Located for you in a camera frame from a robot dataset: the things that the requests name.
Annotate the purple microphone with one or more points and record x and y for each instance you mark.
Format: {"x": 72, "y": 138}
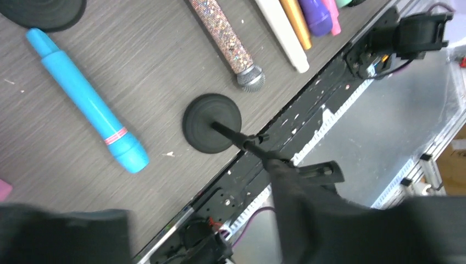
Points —
{"x": 317, "y": 17}

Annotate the pink microphone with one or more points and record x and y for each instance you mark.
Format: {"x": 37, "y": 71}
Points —
{"x": 334, "y": 13}

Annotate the pink plastic holder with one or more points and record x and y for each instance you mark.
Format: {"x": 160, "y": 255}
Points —
{"x": 5, "y": 190}

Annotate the glitter microphone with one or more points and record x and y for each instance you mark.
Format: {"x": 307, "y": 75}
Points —
{"x": 249, "y": 76}

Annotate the white microphone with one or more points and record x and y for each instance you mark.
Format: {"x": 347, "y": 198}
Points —
{"x": 275, "y": 16}

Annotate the gold microphone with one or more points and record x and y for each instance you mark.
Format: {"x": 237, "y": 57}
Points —
{"x": 296, "y": 18}

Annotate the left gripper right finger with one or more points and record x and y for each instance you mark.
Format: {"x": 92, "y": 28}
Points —
{"x": 318, "y": 226}

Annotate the black mic stand front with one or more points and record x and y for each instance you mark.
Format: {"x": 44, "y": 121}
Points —
{"x": 212, "y": 123}

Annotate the black mic stand round base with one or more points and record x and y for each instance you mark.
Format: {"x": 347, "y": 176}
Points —
{"x": 48, "y": 16}

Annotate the blue toy microphone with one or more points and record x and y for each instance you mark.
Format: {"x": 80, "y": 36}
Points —
{"x": 121, "y": 143}

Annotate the teal microphone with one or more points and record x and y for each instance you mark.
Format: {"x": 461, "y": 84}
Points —
{"x": 342, "y": 3}

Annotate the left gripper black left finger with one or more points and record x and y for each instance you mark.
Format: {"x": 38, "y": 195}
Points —
{"x": 32, "y": 235}

